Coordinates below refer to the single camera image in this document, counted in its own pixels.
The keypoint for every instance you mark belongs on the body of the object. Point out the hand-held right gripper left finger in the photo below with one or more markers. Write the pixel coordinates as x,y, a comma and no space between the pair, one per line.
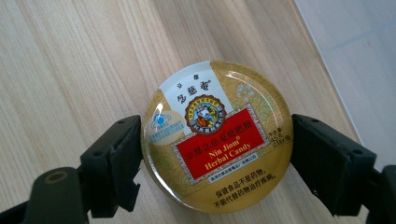
115,161

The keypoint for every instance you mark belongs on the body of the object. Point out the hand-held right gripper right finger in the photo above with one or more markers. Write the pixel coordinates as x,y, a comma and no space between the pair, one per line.
333,165

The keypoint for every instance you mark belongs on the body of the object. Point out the round gold candy tin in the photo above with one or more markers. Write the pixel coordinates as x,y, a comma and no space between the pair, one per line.
218,137

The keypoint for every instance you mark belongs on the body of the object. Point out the clear plastic storage box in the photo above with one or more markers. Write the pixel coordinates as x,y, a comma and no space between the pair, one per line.
358,62

